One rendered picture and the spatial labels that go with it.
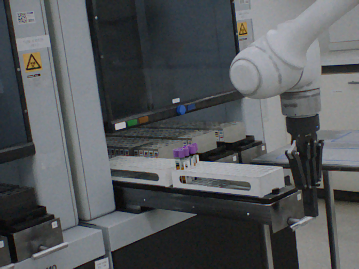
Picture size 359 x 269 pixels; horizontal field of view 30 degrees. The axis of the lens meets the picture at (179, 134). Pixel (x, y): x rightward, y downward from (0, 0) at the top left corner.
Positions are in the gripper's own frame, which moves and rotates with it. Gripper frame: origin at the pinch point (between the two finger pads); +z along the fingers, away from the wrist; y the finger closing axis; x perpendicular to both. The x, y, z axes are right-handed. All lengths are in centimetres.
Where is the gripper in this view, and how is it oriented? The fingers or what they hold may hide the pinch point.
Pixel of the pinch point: (310, 201)
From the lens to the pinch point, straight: 157.9
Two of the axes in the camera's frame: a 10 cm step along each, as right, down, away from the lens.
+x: 7.1, 0.3, -7.0
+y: -6.9, 2.1, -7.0
